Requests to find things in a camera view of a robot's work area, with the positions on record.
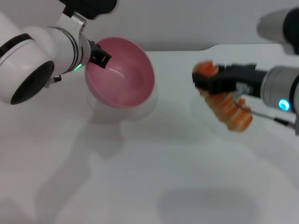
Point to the orange striped bread loaf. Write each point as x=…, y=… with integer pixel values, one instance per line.
x=229, y=109

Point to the pink plastic bowl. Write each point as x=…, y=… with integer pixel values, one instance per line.
x=123, y=79

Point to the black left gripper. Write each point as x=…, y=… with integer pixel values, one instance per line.
x=91, y=50

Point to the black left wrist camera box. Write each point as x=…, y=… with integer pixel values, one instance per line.
x=93, y=7

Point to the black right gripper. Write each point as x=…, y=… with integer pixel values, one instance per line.
x=233, y=80

